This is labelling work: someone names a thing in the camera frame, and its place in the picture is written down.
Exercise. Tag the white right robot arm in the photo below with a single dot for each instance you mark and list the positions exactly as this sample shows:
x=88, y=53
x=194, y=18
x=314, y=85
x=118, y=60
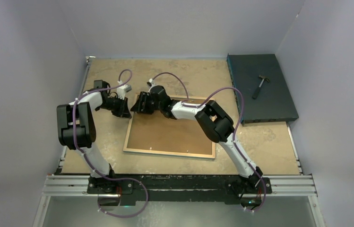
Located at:
x=214, y=121

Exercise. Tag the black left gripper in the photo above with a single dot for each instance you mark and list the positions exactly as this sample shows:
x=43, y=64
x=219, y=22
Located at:
x=123, y=111

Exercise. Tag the blue wooden picture frame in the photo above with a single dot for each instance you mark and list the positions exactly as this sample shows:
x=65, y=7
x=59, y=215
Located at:
x=129, y=137

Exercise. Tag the dark grey flat box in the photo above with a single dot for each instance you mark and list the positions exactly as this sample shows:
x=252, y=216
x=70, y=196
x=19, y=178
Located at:
x=274, y=103

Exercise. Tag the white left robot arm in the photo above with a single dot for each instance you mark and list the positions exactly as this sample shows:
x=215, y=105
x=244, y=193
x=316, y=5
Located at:
x=77, y=131

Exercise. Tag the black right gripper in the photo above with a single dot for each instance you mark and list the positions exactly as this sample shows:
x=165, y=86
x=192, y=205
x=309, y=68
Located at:
x=139, y=107

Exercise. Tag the brown backing board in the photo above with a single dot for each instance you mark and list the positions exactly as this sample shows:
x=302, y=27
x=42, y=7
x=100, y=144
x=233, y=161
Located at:
x=164, y=134

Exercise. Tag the claw hammer with grey handle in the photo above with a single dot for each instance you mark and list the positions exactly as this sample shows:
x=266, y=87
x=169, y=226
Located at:
x=258, y=89

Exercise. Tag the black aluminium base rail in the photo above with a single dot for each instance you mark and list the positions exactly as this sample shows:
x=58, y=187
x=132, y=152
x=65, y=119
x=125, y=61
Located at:
x=229, y=189

